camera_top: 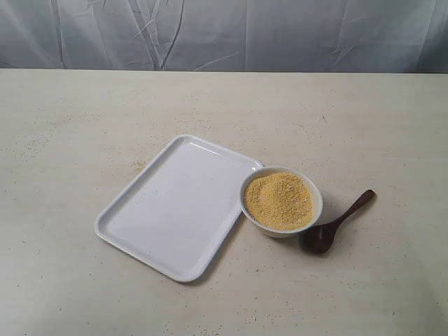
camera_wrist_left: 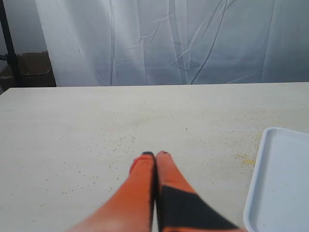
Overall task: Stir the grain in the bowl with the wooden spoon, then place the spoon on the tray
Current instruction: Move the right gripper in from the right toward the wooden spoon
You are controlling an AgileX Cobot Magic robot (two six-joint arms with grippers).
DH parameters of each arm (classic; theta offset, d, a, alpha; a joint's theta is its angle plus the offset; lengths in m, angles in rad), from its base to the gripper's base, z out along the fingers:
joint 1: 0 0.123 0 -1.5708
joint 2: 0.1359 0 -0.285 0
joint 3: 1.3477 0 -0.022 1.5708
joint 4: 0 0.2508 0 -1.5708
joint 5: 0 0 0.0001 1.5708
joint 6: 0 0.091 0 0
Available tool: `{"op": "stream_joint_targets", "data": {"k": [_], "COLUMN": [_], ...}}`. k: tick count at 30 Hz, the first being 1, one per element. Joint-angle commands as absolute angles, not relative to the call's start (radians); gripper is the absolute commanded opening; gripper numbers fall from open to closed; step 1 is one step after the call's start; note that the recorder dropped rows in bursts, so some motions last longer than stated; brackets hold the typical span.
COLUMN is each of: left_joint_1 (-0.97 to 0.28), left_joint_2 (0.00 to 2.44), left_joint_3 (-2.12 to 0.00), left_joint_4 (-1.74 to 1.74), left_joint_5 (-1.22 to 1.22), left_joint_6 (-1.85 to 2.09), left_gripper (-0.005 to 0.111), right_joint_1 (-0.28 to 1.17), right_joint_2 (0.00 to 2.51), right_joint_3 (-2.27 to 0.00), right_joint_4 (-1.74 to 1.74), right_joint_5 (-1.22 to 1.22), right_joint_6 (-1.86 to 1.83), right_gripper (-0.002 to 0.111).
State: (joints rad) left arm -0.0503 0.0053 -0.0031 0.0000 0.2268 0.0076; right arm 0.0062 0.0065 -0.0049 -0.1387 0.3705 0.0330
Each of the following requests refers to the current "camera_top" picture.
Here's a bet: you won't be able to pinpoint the dark brown wooden spoon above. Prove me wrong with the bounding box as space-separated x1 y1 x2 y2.
299 189 377 255

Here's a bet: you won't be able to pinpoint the golden breadcrumbs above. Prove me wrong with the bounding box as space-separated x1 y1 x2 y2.
244 173 313 230

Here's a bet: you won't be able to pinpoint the white ceramic bowl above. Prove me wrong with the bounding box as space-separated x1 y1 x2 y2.
239 167 323 239

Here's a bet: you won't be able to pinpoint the white rectangular plastic tray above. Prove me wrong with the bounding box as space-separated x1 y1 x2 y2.
94 134 263 283

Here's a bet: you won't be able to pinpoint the white wrinkled backdrop cloth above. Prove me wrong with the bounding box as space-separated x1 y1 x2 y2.
1 1 447 74

